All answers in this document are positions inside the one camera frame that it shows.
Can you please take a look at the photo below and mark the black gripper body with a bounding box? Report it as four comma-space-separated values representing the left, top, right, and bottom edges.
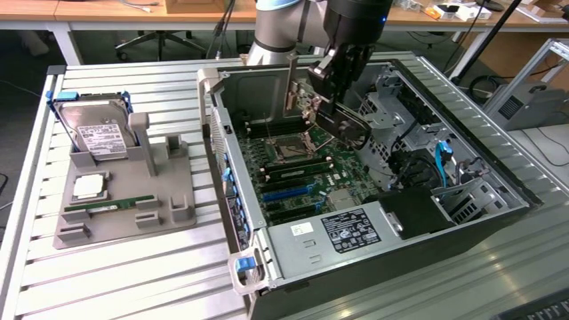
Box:
323, 0, 395, 65

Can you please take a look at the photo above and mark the graphics card with black fan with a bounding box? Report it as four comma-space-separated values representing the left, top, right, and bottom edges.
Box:
283, 55, 373, 150

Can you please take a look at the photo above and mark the wooden desk with white legs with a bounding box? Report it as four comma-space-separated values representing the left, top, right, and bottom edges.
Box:
373, 0, 569, 81
0, 0, 259, 66

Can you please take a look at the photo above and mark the black RAM slot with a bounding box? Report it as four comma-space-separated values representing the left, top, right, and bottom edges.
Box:
263, 163, 335, 179
247, 125, 309, 138
247, 122, 308, 135
260, 159, 333, 175
244, 115, 304, 127
260, 155, 333, 171
245, 119, 304, 131

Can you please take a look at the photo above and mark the silver metal disk bay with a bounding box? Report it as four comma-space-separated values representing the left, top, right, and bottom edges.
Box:
355, 71, 451, 177

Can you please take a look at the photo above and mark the metal socket cover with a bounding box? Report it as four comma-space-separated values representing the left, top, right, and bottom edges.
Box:
301, 125, 336, 148

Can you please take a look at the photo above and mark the CPU socket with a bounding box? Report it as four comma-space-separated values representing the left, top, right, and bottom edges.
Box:
268, 135, 315, 165

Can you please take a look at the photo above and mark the white box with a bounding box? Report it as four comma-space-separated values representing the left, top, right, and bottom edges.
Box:
453, 5, 493, 23

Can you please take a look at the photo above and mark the green motherboard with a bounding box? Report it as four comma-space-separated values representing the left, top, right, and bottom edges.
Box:
235, 113, 388, 227

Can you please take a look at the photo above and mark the green RAM stick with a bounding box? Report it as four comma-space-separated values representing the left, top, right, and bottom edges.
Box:
265, 166, 333, 183
63, 195, 160, 213

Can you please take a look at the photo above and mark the black tripod pole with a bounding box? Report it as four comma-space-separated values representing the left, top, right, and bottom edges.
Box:
448, 0, 525, 83

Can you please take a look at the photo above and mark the black expansion slot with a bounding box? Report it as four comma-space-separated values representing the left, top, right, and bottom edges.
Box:
268, 210, 321, 225
259, 179, 309, 195
268, 203, 319, 217

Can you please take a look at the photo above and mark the blue expansion slot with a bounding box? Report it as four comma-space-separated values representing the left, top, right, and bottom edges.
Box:
260, 186, 313, 203

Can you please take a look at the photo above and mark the silver chipset heatsink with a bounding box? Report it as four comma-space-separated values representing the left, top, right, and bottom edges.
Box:
328, 191, 363, 211

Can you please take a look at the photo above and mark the black office chair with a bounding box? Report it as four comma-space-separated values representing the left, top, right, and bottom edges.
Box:
113, 29, 209, 63

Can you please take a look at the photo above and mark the black plastic air shroud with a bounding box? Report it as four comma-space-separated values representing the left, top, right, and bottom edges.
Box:
363, 185, 459, 241

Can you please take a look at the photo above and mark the perforated silver disk bay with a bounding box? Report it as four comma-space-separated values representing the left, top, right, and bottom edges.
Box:
431, 176, 530, 228

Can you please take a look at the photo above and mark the grey power supply unit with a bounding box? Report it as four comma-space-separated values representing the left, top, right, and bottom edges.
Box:
265, 199, 404, 281

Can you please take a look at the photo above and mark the hard disk with blue carrier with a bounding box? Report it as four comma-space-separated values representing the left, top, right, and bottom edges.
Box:
45, 89, 137, 161

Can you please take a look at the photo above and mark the grey plastic parts rack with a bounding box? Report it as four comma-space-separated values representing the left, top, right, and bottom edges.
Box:
52, 111, 200, 251

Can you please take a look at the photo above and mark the open black PC case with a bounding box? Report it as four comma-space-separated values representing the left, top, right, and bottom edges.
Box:
196, 58, 544, 320

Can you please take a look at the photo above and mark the silver CPU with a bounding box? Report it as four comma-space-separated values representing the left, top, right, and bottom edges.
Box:
72, 173, 109, 198

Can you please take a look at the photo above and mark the black keyboard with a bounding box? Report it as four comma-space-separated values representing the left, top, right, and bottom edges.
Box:
496, 292, 569, 320

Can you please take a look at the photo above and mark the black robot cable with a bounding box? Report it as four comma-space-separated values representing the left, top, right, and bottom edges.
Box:
212, 0, 236, 61

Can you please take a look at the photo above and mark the blue disk wire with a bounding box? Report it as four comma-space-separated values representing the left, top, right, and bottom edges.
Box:
437, 140, 456, 190

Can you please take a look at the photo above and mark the black wire bundle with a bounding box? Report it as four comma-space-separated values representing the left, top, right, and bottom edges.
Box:
389, 149, 445, 193

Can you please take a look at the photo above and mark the aluminium profile frame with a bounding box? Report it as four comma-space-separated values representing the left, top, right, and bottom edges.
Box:
510, 37, 569, 111

